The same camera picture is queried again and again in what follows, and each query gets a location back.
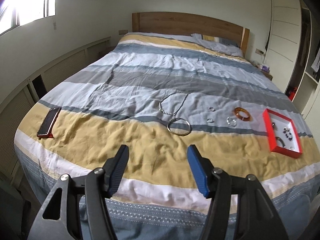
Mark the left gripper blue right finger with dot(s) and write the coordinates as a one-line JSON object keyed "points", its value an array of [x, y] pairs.
{"points": [[201, 169]]}

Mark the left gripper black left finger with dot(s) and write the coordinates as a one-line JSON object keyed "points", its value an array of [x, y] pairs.
{"points": [[114, 169]]}

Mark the twisted silver hoop earring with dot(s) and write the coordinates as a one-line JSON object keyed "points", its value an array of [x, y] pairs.
{"points": [[231, 121]]}

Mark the thin silver bangle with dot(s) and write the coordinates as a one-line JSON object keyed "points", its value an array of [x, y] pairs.
{"points": [[179, 127]]}

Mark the amber resin bangle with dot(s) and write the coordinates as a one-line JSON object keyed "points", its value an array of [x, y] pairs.
{"points": [[242, 114]]}

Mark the red jewelry box tray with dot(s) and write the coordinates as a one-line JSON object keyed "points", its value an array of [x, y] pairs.
{"points": [[285, 130]]}

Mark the smartphone in red case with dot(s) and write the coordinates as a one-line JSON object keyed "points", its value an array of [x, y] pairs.
{"points": [[45, 130]]}

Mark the dark metal bangle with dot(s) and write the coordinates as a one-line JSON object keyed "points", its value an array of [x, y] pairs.
{"points": [[280, 142]]}

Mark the striped duvet cover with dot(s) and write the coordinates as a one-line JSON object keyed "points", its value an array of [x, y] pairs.
{"points": [[128, 97]]}

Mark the wooden nightstand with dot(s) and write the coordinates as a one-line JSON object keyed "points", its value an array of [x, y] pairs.
{"points": [[266, 74]]}

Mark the red object in wardrobe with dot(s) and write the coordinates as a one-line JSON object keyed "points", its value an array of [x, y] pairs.
{"points": [[291, 93]]}

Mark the purple tissue box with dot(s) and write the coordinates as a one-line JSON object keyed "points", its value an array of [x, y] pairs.
{"points": [[264, 68]]}

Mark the grey pillow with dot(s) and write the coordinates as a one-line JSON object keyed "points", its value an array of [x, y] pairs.
{"points": [[218, 44]]}

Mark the white wardrobe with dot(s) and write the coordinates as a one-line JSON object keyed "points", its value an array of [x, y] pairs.
{"points": [[291, 49]]}

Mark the wooden headboard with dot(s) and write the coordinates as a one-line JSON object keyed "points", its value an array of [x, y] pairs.
{"points": [[179, 23]]}

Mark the hanging clothes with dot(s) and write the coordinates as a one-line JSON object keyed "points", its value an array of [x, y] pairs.
{"points": [[316, 62]]}

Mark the window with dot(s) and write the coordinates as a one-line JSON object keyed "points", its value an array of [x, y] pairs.
{"points": [[20, 12]]}

